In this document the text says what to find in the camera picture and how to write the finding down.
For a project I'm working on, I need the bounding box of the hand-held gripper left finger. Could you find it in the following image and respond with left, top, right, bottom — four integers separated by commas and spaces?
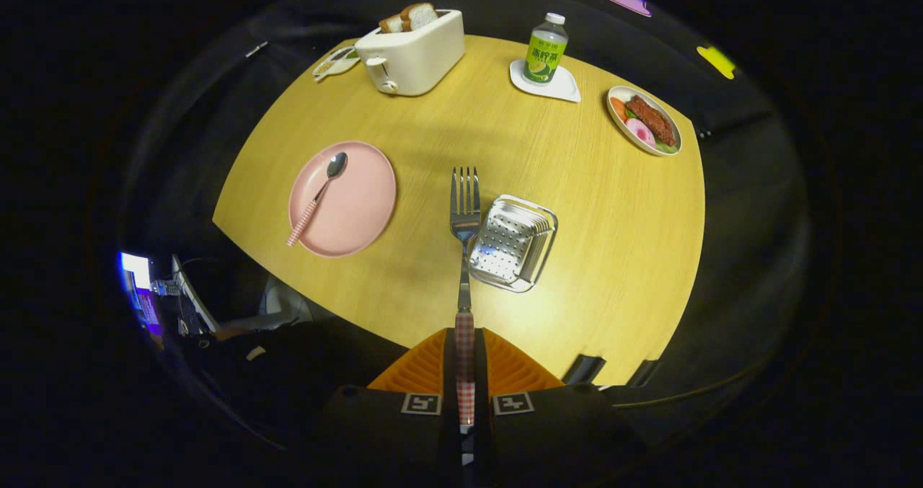
317, 327, 462, 488

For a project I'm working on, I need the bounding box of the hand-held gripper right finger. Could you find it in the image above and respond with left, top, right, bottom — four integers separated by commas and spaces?
472, 327, 644, 488

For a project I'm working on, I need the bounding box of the checked handle fork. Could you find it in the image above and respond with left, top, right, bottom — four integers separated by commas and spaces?
450, 167, 482, 431

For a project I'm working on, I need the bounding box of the checked handle spoon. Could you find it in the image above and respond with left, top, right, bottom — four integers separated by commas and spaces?
286, 152, 349, 248

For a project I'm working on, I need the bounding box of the black table clamp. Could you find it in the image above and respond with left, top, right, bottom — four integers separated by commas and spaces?
627, 359, 661, 388
562, 355, 606, 386

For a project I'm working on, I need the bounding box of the perforated metal tray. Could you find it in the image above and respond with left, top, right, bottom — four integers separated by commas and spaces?
467, 194, 559, 293

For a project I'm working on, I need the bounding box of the pink plate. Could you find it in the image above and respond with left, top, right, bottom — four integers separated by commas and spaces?
288, 141, 397, 259

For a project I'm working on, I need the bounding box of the white food plate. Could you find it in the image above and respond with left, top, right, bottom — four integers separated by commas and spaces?
606, 86, 683, 157

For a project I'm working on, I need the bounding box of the pink round food piece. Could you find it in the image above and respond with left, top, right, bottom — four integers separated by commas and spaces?
625, 117, 657, 149

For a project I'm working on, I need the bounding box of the white coaster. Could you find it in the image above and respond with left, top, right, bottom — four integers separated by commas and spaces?
509, 58, 582, 103

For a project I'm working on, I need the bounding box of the brown meat slice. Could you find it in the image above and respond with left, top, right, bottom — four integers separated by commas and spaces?
624, 95, 677, 148

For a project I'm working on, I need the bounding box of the white toaster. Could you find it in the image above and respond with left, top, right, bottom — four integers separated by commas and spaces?
354, 9, 467, 97

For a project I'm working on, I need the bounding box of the green tea bottle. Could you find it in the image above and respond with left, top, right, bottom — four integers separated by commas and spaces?
523, 12, 570, 86

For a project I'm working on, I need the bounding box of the white divided snack dish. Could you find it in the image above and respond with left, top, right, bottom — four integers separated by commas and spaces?
312, 45, 361, 84

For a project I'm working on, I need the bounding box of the open laptop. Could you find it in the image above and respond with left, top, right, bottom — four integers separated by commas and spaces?
119, 252, 221, 346

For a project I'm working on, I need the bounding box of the white plastic frame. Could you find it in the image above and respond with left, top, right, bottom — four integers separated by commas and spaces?
216, 275, 314, 332

